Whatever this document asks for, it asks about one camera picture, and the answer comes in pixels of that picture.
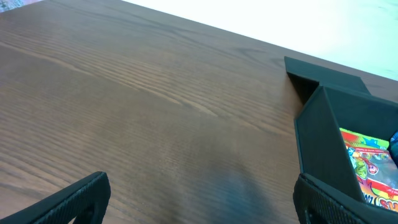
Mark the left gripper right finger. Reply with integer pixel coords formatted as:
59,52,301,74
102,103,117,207
292,173,368,224

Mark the dark green gift box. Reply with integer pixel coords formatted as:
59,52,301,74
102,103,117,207
284,55,398,224

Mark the blue Oreo pack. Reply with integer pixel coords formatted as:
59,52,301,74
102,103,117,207
389,131,398,166

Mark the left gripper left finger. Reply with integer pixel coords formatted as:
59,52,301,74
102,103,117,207
1,171,111,224

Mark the green Haribo worms bag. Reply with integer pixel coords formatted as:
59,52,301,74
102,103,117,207
340,128,397,212

